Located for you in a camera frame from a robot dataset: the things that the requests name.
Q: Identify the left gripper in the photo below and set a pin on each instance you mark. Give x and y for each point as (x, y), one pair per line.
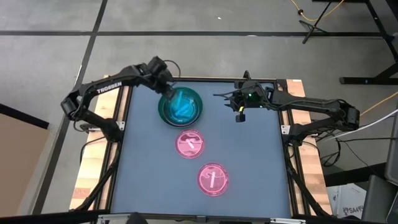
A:
(163, 82)

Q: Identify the grey-blue table mat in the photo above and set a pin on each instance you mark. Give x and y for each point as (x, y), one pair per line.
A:
(248, 171)

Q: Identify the black and silver crossbar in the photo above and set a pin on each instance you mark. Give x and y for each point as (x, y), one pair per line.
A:
(46, 218)

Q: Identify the brown cardboard panel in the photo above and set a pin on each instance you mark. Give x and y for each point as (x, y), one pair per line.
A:
(18, 161)

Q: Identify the dark green plastic plate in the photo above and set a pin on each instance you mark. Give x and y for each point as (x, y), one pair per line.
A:
(160, 107)

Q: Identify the grey equipment housing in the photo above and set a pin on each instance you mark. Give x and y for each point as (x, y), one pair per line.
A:
(379, 202)

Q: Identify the grey upright panel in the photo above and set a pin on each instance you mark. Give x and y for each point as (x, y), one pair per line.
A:
(392, 155)

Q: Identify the white cardboard box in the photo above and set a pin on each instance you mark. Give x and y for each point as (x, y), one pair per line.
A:
(348, 199)

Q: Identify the black tripod stand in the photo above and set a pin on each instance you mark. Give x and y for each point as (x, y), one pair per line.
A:
(314, 26)

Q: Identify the black desk leg frame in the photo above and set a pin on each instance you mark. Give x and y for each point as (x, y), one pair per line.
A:
(367, 81)

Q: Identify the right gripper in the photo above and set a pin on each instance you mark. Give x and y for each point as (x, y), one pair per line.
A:
(253, 98)

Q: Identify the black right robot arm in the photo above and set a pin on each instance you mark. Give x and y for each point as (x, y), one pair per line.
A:
(311, 102)

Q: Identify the clear pink plastic plate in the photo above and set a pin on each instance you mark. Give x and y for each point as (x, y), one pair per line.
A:
(217, 186)
(194, 149)

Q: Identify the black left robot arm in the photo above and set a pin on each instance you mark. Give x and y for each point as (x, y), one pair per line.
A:
(109, 88)

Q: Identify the black aluminium table frame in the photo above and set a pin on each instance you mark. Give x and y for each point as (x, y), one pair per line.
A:
(211, 80)

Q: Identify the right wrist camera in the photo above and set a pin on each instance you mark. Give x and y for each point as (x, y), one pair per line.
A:
(240, 117)

